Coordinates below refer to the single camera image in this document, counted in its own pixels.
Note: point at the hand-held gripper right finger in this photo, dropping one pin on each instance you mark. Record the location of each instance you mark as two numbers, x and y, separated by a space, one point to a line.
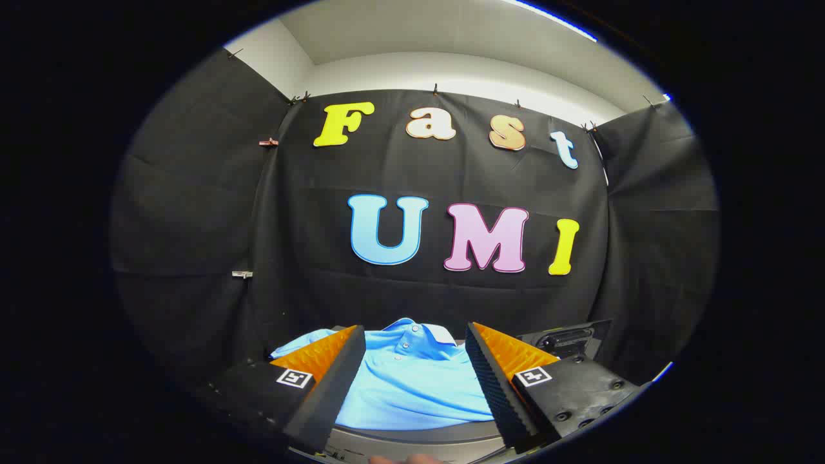
493 386

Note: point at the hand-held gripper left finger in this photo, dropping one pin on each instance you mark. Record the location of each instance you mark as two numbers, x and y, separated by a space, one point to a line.
335 386

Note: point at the light blue polo shirt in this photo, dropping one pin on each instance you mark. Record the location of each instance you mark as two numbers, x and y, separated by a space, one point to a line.
412 386

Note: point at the transparent washing machine lid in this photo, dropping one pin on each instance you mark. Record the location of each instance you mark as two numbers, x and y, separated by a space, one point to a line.
567 338

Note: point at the black backdrop cloth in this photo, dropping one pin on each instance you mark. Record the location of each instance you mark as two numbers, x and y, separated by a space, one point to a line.
412 296

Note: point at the copper cloth clip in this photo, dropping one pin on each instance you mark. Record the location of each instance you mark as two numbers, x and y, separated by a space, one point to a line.
268 142

